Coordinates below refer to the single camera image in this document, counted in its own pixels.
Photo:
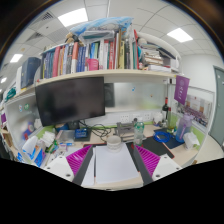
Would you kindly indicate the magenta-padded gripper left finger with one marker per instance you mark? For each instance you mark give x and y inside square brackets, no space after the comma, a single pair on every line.
[60,166]

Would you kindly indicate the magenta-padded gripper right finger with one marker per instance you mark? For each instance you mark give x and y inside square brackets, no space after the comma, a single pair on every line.
[165,166]

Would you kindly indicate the green-label clear drink bottle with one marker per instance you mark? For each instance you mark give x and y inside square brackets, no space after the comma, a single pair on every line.
[139,133]

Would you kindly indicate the purple translucent water bottle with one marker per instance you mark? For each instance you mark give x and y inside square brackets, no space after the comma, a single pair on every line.
[184,128]

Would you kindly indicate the black desk mat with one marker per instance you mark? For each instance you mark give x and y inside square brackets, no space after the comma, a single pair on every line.
[156,148]

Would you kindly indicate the white crumpled tissue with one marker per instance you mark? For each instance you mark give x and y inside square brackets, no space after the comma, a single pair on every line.
[191,140]

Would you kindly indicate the small blue box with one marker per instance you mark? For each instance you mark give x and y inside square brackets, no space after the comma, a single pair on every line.
[81,134]

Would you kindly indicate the flat round red coaster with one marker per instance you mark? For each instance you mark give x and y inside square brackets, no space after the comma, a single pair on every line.
[132,144]

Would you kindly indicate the white round jar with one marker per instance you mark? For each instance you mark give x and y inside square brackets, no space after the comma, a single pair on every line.
[157,119]

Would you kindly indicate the large white paper sheet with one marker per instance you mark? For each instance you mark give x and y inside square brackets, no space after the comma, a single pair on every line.
[115,165]

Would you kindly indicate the grey metal laptop stand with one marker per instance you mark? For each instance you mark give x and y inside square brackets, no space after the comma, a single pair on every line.
[125,131]

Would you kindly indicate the dark wine bottle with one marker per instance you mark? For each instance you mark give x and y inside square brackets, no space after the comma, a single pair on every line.
[165,110]

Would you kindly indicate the black computer monitor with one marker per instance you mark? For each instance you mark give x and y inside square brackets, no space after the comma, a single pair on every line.
[70,101]

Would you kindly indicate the photo poster board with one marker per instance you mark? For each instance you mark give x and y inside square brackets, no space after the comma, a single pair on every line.
[198,108]

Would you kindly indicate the purple hanging banner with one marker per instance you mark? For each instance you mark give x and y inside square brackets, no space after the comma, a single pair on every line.
[181,90]

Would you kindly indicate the grey door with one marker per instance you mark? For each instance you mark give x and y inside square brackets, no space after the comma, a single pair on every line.
[218,106]

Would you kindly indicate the beige shelf unit with books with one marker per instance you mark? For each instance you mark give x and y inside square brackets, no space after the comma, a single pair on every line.
[106,60]

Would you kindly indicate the ceiling lights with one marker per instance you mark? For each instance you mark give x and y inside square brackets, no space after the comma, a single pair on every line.
[72,16]

